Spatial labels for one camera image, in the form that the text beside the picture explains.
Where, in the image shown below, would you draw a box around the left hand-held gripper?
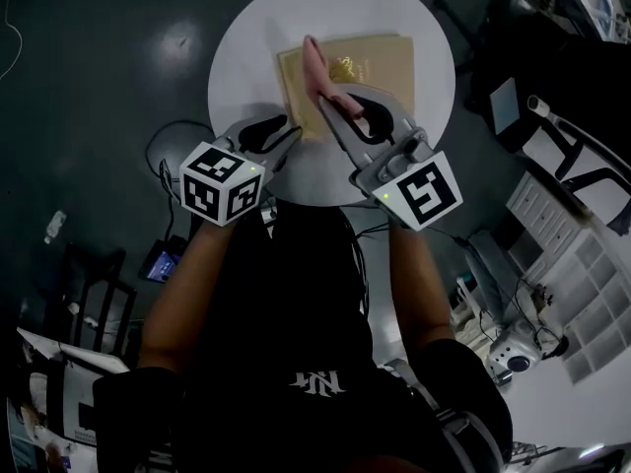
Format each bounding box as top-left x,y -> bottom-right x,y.
177,113 -> 304,228

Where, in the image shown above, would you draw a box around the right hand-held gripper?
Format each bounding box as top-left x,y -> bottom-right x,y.
318,83 -> 465,233

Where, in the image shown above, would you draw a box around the tan book with gold print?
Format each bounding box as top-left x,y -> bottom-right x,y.
276,32 -> 418,143

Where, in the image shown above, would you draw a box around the pink cloth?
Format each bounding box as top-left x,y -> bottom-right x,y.
301,34 -> 367,120

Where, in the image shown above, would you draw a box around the person's left forearm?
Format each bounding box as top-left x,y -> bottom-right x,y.
137,213 -> 239,372

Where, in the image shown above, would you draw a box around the person's right forearm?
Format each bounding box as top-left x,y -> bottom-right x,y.
387,214 -> 456,360

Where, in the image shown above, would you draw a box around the grey laptop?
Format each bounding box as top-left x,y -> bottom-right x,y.
489,77 -> 522,138

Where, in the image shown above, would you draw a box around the black tablet with lit screen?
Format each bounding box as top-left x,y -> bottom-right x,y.
139,236 -> 182,284

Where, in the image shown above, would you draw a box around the grey padded chair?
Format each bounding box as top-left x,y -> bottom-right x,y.
464,229 -> 520,315

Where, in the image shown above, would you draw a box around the person's black shirt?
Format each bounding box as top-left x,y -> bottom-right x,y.
92,198 -> 515,473

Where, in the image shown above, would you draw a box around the black and white office chair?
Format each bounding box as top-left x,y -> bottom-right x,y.
521,95 -> 631,237

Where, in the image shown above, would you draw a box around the clear plastic bottle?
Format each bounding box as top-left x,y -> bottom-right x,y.
42,209 -> 68,245

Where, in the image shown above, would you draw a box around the white shelf cabinet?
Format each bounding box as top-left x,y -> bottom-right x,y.
506,169 -> 631,386

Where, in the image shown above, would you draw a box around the white round device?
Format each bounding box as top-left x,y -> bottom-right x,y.
484,319 -> 544,388

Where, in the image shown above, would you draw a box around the white cardboard box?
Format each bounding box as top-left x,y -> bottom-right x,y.
13,326 -> 130,473

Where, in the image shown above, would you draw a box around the black cable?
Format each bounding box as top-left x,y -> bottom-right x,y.
144,119 -> 219,207

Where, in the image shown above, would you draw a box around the small white camera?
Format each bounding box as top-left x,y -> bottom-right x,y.
526,95 -> 552,118

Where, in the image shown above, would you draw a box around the black frame chair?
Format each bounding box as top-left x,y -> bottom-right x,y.
47,241 -> 140,367

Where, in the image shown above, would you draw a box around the thin white cable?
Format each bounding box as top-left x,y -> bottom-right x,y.
0,0 -> 25,81

